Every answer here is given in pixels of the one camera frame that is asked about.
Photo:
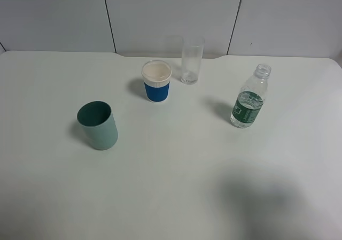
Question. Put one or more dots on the clear bottle with green label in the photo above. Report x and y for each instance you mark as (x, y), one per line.
(251, 97)

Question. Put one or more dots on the blue sleeved white paper cup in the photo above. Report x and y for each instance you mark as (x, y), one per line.
(156, 76)

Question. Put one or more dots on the teal plastic cup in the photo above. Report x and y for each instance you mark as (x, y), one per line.
(97, 122)

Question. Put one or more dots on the tall clear glass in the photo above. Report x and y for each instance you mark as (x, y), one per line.
(192, 53)

